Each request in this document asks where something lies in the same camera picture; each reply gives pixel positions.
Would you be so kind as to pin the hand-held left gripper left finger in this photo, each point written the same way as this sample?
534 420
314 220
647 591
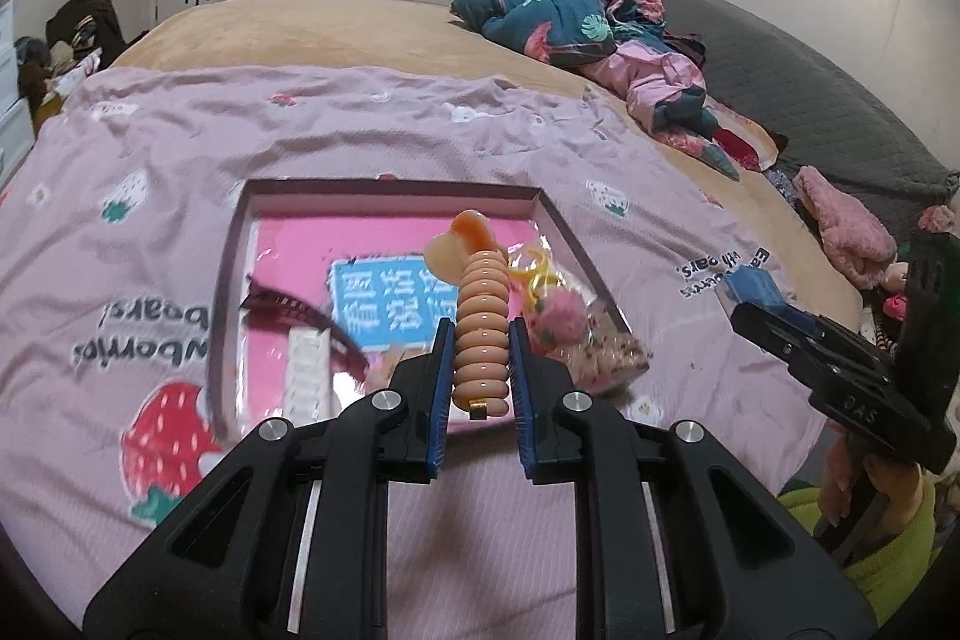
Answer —
442 400

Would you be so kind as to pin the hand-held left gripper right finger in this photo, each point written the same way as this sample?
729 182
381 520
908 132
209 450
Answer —
521 400

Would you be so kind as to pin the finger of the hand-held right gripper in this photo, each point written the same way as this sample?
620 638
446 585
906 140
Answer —
810 359
840 332

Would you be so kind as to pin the orange ribbed hair clip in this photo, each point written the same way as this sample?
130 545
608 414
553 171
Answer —
480 325

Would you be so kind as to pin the small blue box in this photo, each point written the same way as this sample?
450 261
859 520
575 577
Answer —
757 287

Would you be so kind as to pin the yellow hair accessory packet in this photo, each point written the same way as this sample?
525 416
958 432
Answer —
536 272

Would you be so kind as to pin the shallow brown cardboard box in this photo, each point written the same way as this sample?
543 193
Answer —
225 310

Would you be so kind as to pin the person's right forearm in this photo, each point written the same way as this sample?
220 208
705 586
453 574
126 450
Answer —
892 572

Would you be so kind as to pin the person's right hand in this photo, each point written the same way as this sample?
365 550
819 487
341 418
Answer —
844 475

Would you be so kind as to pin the small pink doll toy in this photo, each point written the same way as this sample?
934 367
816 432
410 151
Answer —
896 306

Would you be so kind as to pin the floral scrunchies clear packet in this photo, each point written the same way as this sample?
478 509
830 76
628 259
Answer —
607 355

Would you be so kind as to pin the pink plush toy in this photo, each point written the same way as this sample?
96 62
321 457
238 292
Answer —
847 227

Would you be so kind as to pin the white comb hair clip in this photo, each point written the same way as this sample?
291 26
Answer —
307 370

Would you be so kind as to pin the dark red hair comb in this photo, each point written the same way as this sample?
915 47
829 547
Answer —
300 310

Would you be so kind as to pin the pink book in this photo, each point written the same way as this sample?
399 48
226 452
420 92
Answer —
292 250

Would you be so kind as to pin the pink strawberry print blanket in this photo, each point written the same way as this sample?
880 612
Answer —
225 123

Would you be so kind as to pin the beige bed sheet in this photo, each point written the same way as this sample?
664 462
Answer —
337 33

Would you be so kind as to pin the dark floral quilt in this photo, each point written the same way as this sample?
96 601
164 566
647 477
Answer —
562 10

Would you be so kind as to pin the dark clothes pile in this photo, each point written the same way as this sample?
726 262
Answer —
82 21

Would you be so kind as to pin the white drawer cabinet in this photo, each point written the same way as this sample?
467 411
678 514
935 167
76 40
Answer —
11 85

